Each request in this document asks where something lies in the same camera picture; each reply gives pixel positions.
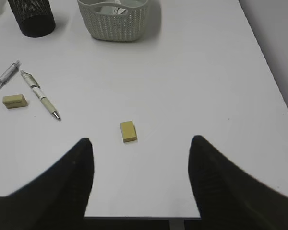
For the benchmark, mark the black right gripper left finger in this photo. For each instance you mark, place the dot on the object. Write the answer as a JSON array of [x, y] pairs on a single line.
[[55, 200]]

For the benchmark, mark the white waste paper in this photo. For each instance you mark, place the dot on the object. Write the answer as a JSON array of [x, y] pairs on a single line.
[[120, 10]]

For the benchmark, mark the pale green woven basket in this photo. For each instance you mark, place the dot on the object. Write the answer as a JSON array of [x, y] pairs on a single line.
[[142, 22]]

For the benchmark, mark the yellow eraser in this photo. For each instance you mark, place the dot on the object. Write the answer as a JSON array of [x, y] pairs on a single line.
[[14, 101], [128, 131]]

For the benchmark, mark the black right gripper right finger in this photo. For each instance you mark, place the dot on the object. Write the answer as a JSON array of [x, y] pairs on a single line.
[[227, 197]]

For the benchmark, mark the yellow eraser right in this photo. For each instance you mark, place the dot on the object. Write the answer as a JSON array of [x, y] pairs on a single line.
[[128, 131]]

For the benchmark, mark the black mesh pen holder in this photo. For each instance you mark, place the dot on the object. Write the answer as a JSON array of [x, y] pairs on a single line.
[[34, 17]]

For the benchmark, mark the beige and white pen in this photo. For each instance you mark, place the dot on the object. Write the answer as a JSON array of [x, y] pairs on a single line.
[[32, 83]]

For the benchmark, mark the grey and white pen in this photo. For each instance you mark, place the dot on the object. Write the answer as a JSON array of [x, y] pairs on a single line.
[[9, 73]]

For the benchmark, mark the yellow eraser middle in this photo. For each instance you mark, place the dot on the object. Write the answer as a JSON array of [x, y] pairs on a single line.
[[14, 101]]

